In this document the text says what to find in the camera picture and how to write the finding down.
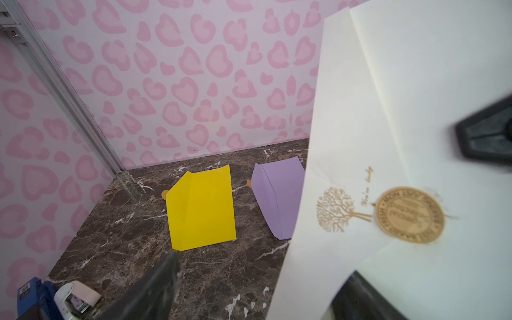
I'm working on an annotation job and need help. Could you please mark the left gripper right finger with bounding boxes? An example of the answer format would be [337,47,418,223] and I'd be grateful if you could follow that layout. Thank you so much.
[331,271,407,320]

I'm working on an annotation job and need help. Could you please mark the purple envelope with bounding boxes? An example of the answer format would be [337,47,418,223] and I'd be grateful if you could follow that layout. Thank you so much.
[251,156,305,240]

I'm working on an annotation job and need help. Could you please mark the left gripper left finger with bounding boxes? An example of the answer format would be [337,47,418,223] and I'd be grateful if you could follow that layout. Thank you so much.
[97,252,180,320]

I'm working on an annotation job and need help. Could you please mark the white envelope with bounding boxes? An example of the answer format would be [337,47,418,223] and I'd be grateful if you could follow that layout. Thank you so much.
[267,1,511,319]

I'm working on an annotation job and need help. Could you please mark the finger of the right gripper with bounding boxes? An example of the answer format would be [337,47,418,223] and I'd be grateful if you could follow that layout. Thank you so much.
[455,96,511,165]

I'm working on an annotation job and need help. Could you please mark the yellow envelope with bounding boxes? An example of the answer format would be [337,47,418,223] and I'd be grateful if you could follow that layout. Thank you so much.
[161,165,237,251]

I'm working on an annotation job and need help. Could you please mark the blue stapler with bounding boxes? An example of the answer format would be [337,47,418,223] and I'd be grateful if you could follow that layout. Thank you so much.
[15,277,103,320]

